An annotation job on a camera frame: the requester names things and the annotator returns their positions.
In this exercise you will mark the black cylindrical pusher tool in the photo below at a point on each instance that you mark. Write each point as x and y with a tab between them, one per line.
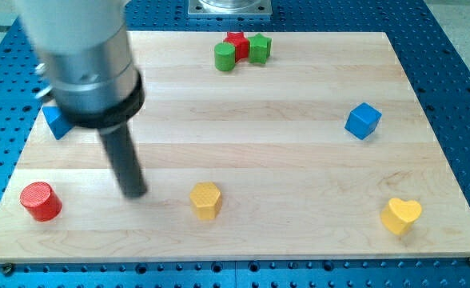
118	145

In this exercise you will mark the blue triangle block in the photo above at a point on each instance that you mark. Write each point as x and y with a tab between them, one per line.
56	121

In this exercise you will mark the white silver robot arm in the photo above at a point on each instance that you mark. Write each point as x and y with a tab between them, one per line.
85	47

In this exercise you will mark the green star block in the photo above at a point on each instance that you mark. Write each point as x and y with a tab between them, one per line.
259	48

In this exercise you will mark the red cylinder block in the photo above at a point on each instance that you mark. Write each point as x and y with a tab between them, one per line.
40	200

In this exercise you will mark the red star block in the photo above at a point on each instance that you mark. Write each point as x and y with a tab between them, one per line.
241	44

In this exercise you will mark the wooden board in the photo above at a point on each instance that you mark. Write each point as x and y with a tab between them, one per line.
295	183

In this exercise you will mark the yellow hexagon block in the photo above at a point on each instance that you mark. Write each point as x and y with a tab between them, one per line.
206	200

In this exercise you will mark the yellow heart block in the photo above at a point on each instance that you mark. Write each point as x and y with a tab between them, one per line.
399	215

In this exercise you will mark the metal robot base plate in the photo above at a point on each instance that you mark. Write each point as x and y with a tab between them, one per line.
229	7

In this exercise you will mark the green cylinder block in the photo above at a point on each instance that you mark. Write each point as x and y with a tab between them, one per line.
224	56

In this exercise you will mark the blue cube block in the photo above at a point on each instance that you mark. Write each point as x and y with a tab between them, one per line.
363	120

